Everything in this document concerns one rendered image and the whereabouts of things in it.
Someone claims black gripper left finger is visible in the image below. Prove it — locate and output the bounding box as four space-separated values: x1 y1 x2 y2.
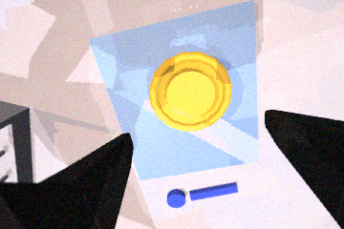
0 133 134 229

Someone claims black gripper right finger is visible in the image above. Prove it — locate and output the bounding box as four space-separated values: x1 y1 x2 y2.
265 110 344 229

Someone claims light blue flat mat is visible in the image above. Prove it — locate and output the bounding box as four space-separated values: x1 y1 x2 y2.
88 0 259 181

